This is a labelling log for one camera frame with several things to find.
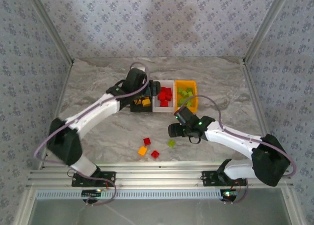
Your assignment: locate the white plastic bin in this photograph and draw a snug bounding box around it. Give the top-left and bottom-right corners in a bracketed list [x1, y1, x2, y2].
[152, 80, 176, 113]

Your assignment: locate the black plastic bin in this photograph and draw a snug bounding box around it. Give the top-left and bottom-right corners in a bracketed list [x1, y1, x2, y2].
[129, 80, 154, 113]

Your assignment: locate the orange plastic bin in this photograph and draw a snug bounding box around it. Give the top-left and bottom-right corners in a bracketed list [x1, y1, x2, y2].
[173, 80, 199, 114]

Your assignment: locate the small circuit board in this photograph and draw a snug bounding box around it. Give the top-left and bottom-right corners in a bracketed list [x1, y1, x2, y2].
[81, 189, 103, 198]
[220, 189, 237, 201]

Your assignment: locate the grey metal shelf panel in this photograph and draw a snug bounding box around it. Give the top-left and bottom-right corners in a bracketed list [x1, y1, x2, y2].
[30, 199, 294, 225]

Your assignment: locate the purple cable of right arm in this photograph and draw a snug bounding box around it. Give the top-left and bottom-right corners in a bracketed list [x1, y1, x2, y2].
[176, 95, 297, 205]

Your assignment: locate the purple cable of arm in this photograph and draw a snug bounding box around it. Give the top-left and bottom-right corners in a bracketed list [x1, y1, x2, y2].
[33, 61, 151, 207]
[176, 95, 297, 205]

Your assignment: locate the aluminium mounting rail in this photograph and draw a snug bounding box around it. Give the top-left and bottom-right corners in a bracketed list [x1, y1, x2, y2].
[26, 162, 294, 189]

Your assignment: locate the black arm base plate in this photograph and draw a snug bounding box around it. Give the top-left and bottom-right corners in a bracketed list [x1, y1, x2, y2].
[71, 170, 116, 188]
[201, 170, 247, 187]

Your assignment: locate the aluminium side rail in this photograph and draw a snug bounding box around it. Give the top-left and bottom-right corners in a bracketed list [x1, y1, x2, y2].
[39, 62, 74, 169]
[242, 62, 273, 137]

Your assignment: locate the slotted grey cable duct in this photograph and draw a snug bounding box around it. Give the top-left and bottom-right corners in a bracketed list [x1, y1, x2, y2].
[36, 188, 237, 200]

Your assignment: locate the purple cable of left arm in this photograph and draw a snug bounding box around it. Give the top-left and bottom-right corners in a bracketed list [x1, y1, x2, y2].
[33, 61, 151, 207]

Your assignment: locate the aluminium frame post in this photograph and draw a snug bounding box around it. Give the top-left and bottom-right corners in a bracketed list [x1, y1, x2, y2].
[241, 0, 293, 64]
[24, 0, 75, 64]

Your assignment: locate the aluminium frame leg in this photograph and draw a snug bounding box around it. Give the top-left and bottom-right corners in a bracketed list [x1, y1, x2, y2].
[281, 185, 307, 225]
[13, 188, 37, 225]

